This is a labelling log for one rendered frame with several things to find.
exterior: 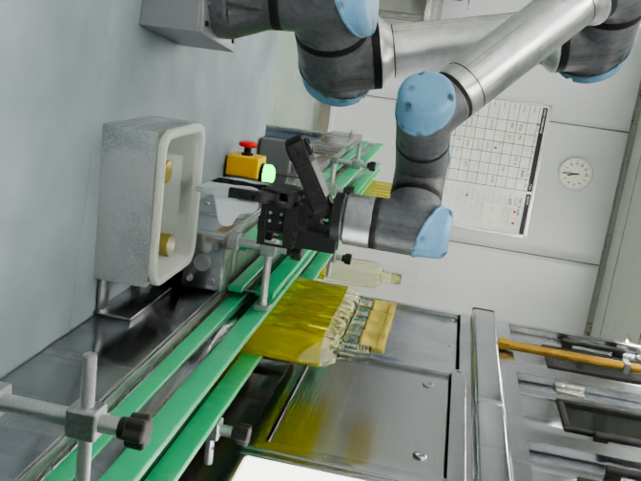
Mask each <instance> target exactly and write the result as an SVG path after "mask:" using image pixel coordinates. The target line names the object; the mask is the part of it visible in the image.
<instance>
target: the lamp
mask: <svg viewBox="0 0 641 481"><path fill-rule="evenodd" d="M275 175H276V171H275V167H274V166H273V165H270V164H266V163H262V164H261V165H260V168H259V172H258V181H266V182H272V183H273V181H274V179H275Z"/></svg>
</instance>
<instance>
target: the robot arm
mask: <svg viewBox="0 0 641 481"><path fill-rule="evenodd" d="M207 4H208V12H209V18H210V22H211V26H212V29H213V31H214V34H215V35H216V37H217V38H221V39H237V38H241V37H244V36H248V35H251V34H255V33H259V32H263V31H294V32H295V37H296V44H297V51H298V58H299V71H300V75H301V78H302V82H303V85H304V87H305V89H306V91H307V92H308V93H310V94H311V95H312V96H313V97H314V98H316V99H317V100H318V101H319V102H321V103H323V104H326V105H329V106H334V107H346V106H351V105H354V104H356V103H358V102H360V101H361V99H362V98H365V97H366V95H367V94H368V93H369V91H370V90H378V89H384V88H385V87H386V86H387V84H388V83H389V82H390V81H391V80H392V79H394V78H400V77H407V78H406V79H405V80H404V81H403V83H402V84H401V86H400V88H399V90H398V95H397V101H396V105H395V118H396V164H395V172H394V177H393V181H392V186H391V191H390V197H389V199H387V198H380V197H373V196H368V195H361V194H355V193H350V194H349V195H348V196H347V194H346V193H341V192H338V193H337V194H336V196H335V200H334V201H333V199H332V197H331V195H330V192H329V190H328V187H327V185H326V183H325V180H324V178H323V175H322V173H321V169H320V167H319V165H318V163H317V161H316V158H315V156H314V150H313V147H312V144H311V142H310V140H309V138H308V137H306V135H305V134H298V135H296V136H292V137H290V138H288V139H287V140H286V141H285V146H286V147H285V150H286V153H287V155H288V156H289V158H290V161H291V162H293V164H294V167H295V169H296V171H297V174H298V176H299V179H300V182H301V185H302V187H303V188H302V187H299V186H296V185H291V184H284V183H272V182H266V181H258V180H251V179H242V178H223V177H219V178H215V179H213V180H210V181H207V182H205V183H202V184H200V185H198V186H196V191H199V192H202V193H206V194H210V195H214V199H215V205H216V210H217V220H218V222H219V223H220V224H221V225H223V226H231V225H232V224H233V223H234V221H235V220H236V219H243V218H244V217H245V215H246V214H253V213H255V212H257V210H258V209H259V208H261V212H260V215H259V216H258V235H257V244H263V245H268V246H274V247H279V248H285V249H293V248H294V247H296V248H301V249H307V250H313V251H319V252H324V253H330V254H335V251H336V250H338V247H339V240H341V243H342V244H345V245H351V246H356V247H361V248H367V249H368V248H370V249H375V250H381V251H386V252H391V253H397V254H403V255H408V256H411V257H412V258H417V257H422V258H430V259H441V258H443V257H444V256H445V255H446V253H447V250H448V245H449V240H450V234H451V228H452V222H453V216H454V213H453V211H452V210H451V209H450V208H445V207H444V206H442V197H443V192H444V187H445V177H446V172H447V167H448V165H449V161H450V138H451V133H452V132H453V131H454V130H455V129H456V128H457V127H459V126H460V125H461V124H462V123H464V122H465V121H466V120H468V119H469V118H470V117H471V116H472V115H474V114H475V113H476V112H478V111H479V110H480V109H482V108H483V107H484V106H485V105H486V104H487V103H488V102H490V101H491V100H492V99H493V98H495V97H496V96H497V95H498V94H500V93H501V92H503V91H504V90H505V89H506V88H508V87H509V86H510V85H512V84H513V83H514V82H515V81H517V80H518V79H519V78H521V77H522V76H523V75H524V74H526V73H527V72H528V71H530V70H531V69H532V68H534V67H535V66H536V65H541V66H543V67H544V68H545V69H546V70H547V71H549V72H550V73H559V74H560V75H562V76H563V77H564V78H566V79H569V78H571V79H572V81H573V82H576V83H582V84H591V83H597V82H601V81H604V80H606V79H608V78H610V77H612V76H613V75H615V74H616V73H618V72H619V71H620V69H621V68H622V67H623V66H624V64H625V62H626V60H627V58H628V57H629V56H630V54H631V51H632V49H633V46H634V41H635V37H636V35H637V33H638V31H639V28H640V25H641V0H532V1H531V2H530V3H528V4H527V5H526V6H524V7H523V8H522V9H520V10H519V11H517V12H507V13H497V14H488V15H478V16H468V17H459V18H448V19H439V20H429V21H420V22H410V23H400V24H387V23H386V22H385V21H384V20H382V19H381V18H380V17H379V0H207ZM327 219H328V221H325V220H327ZM272 238H274V239H278V240H279V241H282V245H280V244H274V243H269V242H264V241H265V240H268V241H271V240H272Z"/></svg>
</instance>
